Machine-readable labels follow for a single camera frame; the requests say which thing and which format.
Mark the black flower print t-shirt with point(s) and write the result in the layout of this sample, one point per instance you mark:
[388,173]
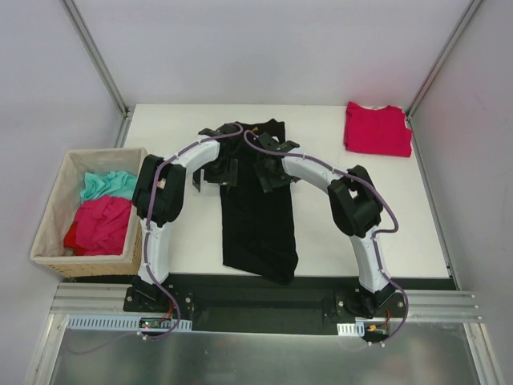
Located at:
[257,226]

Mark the aluminium frame post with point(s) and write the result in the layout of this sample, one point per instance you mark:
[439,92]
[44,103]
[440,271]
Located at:
[460,28]
[78,22]

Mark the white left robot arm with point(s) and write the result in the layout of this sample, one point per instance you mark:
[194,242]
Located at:
[159,199]

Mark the red t-shirt in basket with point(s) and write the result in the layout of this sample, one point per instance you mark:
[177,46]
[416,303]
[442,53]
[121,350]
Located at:
[99,227]

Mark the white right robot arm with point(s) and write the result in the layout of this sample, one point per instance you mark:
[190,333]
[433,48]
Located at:
[357,208]

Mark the teal t-shirt in basket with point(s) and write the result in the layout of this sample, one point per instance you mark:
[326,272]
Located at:
[113,184]

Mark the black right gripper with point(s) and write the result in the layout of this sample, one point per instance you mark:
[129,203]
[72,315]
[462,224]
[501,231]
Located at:
[268,173]

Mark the right aluminium frame post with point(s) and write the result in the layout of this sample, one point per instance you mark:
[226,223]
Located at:
[460,28]

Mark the aluminium front rail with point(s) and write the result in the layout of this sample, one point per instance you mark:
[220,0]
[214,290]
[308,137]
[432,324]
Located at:
[424,305]

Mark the wicker laundry basket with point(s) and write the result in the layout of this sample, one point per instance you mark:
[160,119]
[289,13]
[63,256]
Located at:
[48,248]

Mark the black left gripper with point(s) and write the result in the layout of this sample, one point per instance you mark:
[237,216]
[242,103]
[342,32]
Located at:
[216,175]

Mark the left aluminium frame post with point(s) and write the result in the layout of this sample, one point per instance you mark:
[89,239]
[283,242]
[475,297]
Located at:
[78,22]

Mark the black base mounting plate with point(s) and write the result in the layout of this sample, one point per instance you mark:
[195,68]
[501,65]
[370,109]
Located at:
[251,304]

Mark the right white cable duct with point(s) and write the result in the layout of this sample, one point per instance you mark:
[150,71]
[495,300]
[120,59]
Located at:
[360,329]

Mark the left white cable duct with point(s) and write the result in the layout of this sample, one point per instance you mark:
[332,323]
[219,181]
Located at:
[126,323]

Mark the folded red t-shirt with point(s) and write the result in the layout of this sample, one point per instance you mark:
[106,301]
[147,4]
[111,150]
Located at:
[380,131]

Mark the white cable duct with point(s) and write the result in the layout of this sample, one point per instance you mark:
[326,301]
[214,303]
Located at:
[360,329]
[126,323]

